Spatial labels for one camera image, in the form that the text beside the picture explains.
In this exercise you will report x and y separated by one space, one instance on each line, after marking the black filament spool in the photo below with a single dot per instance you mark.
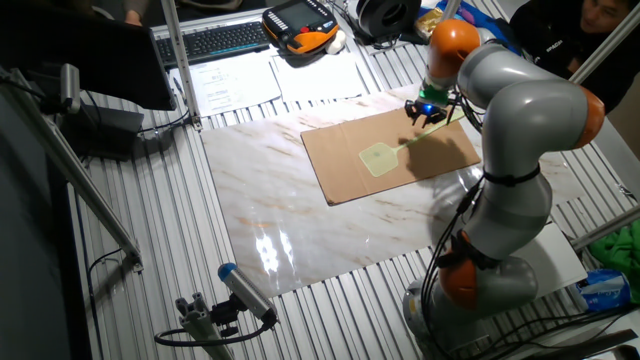
387 17

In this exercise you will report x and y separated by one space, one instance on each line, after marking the silver camera on strut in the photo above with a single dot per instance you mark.
70 87

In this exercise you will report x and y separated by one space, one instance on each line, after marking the upright aluminium profile post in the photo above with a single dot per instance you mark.
181 65

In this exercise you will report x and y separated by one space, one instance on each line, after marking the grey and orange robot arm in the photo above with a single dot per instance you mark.
525 115

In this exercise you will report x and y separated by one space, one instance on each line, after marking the person in black shirt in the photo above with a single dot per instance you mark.
565 40

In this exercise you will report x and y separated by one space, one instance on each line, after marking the brown cardboard sheet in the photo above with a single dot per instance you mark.
345 165

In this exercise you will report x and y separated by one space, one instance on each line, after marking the orange and black teach pendant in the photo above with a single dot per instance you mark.
300 22

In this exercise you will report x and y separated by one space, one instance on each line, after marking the slanted aluminium profile strut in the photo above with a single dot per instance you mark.
605 45
75 170
605 229

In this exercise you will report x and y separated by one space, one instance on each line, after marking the black computer monitor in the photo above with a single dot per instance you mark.
90 55

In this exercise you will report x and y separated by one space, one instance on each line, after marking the silver camera with blue cap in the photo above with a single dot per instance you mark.
245 290

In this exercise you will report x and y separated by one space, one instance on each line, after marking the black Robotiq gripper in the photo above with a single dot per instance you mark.
427 109

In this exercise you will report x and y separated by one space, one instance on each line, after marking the green wrist flange plate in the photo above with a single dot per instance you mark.
432 95

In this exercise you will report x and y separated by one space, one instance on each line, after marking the green cloth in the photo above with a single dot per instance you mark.
620 255

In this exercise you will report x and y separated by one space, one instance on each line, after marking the white rounded plastic object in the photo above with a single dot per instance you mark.
337 42

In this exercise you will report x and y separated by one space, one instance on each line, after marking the person in beige sleeve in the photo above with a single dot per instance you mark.
134 12

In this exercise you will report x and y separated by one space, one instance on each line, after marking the black box under monitor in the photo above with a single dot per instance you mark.
102 132

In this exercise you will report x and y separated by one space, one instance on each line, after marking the blue tissue pack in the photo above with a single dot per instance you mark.
602 290

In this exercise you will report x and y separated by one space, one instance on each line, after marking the printed white paper sheet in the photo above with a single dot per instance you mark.
320 77
230 85

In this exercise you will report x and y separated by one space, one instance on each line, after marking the gold foil bag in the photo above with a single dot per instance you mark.
427 22

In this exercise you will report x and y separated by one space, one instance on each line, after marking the black computer keyboard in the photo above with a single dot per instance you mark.
215 41

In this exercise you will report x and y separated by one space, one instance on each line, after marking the marble pattern board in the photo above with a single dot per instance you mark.
300 235

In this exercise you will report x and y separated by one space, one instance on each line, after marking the pale green plastic flyswatter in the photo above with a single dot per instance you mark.
380 159

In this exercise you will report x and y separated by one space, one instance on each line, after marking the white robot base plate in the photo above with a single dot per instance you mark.
555 260

